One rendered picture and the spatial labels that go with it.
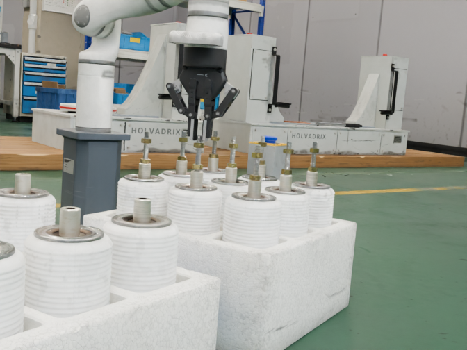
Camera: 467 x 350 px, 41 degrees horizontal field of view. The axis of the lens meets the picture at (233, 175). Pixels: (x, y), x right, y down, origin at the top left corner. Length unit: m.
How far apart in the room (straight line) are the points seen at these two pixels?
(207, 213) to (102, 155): 0.59
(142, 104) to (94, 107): 1.95
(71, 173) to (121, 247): 0.88
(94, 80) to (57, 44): 5.99
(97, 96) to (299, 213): 0.70
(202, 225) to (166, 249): 0.31
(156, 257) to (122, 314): 0.10
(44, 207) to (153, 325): 0.29
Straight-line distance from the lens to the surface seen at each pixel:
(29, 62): 6.67
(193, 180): 1.11
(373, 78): 4.84
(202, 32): 1.04
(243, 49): 3.92
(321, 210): 1.24
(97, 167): 1.62
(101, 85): 1.63
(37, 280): 0.70
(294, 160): 3.96
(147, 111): 3.59
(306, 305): 1.15
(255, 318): 1.01
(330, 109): 7.88
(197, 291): 0.80
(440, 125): 6.85
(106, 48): 1.66
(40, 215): 0.94
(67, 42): 7.66
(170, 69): 3.59
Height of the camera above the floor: 0.42
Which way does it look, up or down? 7 degrees down
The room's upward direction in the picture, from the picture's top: 4 degrees clockwise
